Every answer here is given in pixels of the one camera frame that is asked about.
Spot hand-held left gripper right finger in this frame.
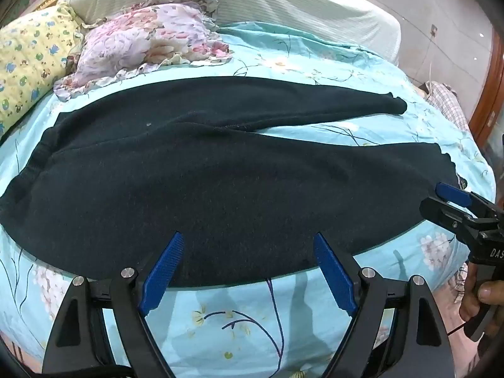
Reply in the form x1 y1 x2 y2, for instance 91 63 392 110
313 232 454 378

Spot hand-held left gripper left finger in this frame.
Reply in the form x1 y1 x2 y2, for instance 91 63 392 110
43 232 186 378

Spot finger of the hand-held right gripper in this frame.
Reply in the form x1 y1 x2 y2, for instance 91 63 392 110
419 196 479 241
435 183 499 220

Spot black pants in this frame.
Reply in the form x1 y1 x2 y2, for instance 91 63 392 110
0 76 459 289

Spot person's right hand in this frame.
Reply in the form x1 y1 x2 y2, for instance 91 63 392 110
459 263 504 322

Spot plaid cloth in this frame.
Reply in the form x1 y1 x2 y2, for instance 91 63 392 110
419 81 471 132

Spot blue floral bedsheet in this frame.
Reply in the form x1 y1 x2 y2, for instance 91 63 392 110
0 21 497 378

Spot wooden glass cabinet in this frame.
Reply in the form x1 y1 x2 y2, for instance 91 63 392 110
468 27 504 158

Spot pink floral ruffled pillow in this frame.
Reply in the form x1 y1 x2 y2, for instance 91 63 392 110
53 0 233 101

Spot white striped headboard cover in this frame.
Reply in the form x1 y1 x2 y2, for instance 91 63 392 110
59 0 402 67

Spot yellow patterned pillow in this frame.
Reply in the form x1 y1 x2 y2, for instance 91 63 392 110
0 4 85 136

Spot red cable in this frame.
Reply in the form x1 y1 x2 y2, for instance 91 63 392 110
446 320 479 336

